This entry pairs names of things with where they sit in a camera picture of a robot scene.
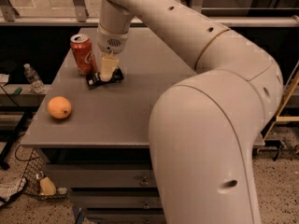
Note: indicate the wire basket on floor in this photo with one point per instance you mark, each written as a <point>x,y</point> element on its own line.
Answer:
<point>33,174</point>

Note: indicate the metal railing frame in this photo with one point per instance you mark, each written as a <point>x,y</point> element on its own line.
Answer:
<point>233,13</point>

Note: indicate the clear plastic water bottle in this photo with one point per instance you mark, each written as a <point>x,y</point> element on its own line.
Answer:
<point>34,78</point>

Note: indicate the drawer knob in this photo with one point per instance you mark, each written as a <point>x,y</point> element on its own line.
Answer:
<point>144,182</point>
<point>146,206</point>

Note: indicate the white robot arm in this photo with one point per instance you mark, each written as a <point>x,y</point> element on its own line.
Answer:
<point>202,130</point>

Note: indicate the middle drawer knob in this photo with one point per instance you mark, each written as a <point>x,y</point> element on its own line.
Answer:
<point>146,206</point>

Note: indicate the yellow bottle in basket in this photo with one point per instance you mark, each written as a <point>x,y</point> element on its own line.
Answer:
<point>47,186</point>

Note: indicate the yellow ladder frame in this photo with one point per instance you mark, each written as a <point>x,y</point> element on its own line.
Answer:
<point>289,91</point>

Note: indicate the black rxbar chocolate bar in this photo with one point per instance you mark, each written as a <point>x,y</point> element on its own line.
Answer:
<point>94,80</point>

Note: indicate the orange fruit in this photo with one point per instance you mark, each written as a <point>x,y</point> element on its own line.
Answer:
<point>59,107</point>

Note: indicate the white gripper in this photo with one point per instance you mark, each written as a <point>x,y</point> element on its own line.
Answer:
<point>111,41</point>

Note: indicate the red coke can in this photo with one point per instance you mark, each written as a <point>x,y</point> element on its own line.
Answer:
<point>82,49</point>

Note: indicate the top drawer knob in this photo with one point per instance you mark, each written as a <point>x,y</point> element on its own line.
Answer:
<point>144,182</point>

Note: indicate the grey drawer cabinet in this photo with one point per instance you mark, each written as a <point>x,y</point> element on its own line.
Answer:
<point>102,150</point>

